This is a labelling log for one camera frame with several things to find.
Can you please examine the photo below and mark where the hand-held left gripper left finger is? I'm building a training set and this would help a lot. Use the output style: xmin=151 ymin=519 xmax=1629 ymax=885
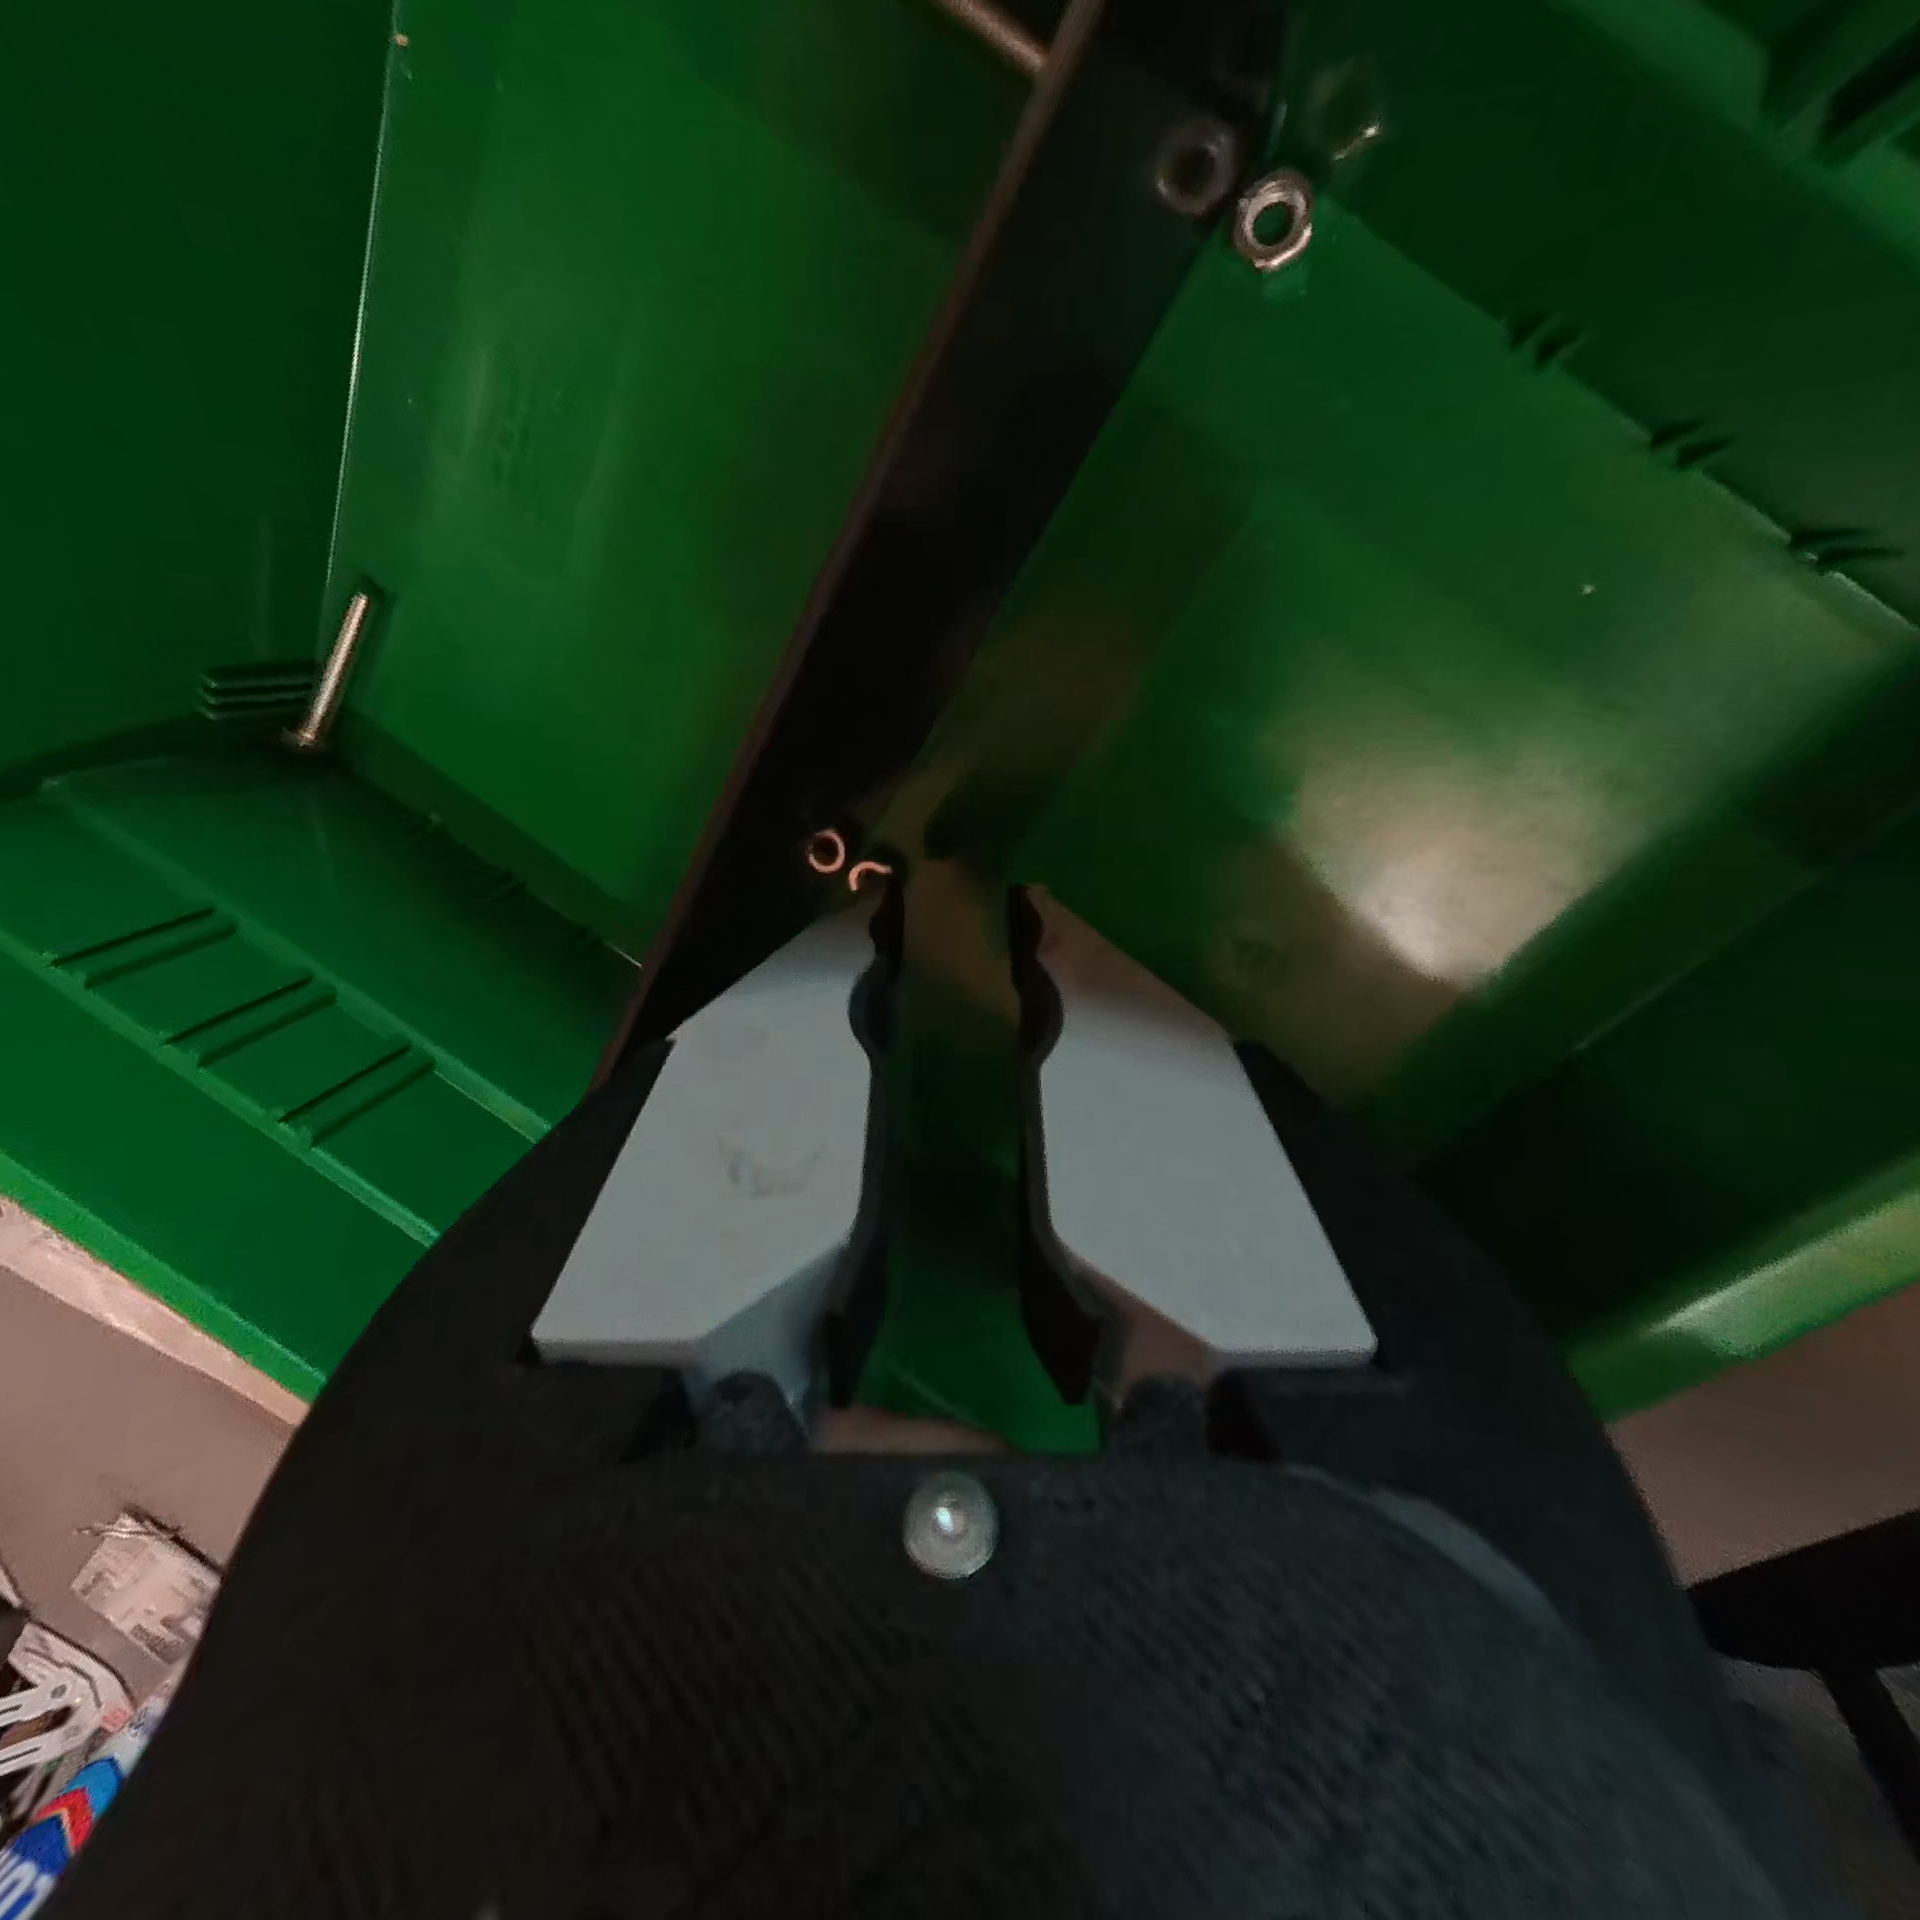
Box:
xmin=533 ymin=882 xmax=910 ymax=1408

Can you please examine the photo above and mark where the long steel bolt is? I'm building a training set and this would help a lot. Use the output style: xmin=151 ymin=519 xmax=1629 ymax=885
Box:
xmin=286 ymin=590 xmax=376 ymax=751
xmin=938 ymin=0 xmax=1050 ymax=72

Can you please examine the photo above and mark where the black bin divider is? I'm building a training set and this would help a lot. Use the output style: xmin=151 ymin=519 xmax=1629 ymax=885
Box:
xmin=592 ymin=0 xmax=1299 ymax=1087

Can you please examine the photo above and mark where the green plastic bin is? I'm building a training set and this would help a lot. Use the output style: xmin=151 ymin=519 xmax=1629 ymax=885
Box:
xmin=0 ymin=0 xmax=1920 ymax=1419

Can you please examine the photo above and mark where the black metal frame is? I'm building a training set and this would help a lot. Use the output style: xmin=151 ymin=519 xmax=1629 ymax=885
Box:
xmin=1687 ymin=1514 xmax=1920 ymax=1801

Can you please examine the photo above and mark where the blue printed packet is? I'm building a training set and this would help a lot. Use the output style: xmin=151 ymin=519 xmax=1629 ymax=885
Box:
xmin=0 ymin=1745 xmax=127 ymax=1913

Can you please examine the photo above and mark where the grey printed paper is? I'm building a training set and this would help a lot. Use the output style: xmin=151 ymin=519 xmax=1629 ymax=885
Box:
xmin=70 ymin=1505 xmax=223 ymax=1663

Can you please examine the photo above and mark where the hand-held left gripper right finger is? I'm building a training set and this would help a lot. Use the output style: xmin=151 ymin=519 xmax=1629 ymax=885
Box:
xmin=1006 ymin=885 xmax=1376 ymax=1408

